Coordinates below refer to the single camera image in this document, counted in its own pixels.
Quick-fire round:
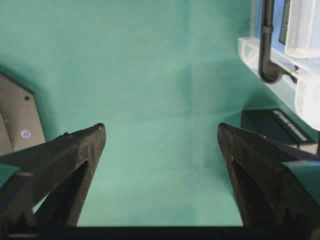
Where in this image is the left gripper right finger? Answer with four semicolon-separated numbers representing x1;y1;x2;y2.
217;123;320;240

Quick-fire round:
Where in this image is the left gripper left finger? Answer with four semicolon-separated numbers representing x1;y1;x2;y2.
0;123;107;240

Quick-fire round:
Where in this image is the black box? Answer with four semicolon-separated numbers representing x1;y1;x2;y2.
241;108;318;154

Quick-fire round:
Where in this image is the clear plastic storage case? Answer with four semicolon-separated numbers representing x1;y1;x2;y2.
238;0;320;131

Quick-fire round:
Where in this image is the green table cloth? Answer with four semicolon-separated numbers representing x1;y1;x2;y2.
0;0;320;228

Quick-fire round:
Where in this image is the blue foam liner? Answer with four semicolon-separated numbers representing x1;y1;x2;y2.
252;0;291;53

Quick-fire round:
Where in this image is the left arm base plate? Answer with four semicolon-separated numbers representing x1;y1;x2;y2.
0;73;46;156

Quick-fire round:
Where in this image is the black cable on case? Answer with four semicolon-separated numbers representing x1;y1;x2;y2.
258;0;300;84

